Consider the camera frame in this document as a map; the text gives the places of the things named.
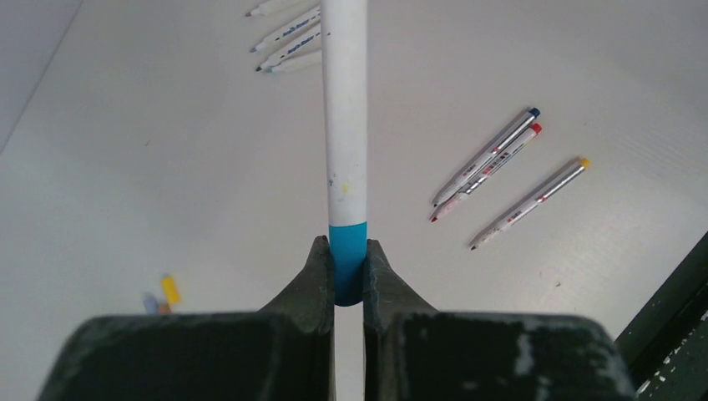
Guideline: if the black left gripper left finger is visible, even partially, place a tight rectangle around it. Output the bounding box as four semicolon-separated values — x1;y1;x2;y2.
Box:
39;236;336;400

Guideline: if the light blue pen cap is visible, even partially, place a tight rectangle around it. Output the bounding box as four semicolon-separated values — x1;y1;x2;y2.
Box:
143;293;159;315

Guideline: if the white blue capped marker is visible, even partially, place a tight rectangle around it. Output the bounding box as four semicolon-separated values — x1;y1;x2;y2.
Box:
321;1;368;307

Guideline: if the white green marker pen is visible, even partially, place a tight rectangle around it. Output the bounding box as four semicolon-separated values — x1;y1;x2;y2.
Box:
255;23;321;72

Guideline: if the white brown capped marker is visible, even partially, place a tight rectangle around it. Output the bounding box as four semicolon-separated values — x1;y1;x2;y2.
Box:
245;0;302;17

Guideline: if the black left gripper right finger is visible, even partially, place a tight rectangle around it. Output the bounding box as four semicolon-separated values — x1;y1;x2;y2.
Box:
362;240;635;400

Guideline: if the white red marker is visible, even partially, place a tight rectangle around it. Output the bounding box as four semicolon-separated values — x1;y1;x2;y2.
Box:
430;123;542;222

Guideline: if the white yellow marker pen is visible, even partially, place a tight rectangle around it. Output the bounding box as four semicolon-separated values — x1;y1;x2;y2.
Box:
468;157;591;251

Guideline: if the yellow pen cap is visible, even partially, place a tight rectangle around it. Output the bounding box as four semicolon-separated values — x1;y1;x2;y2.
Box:
160;275;181;306

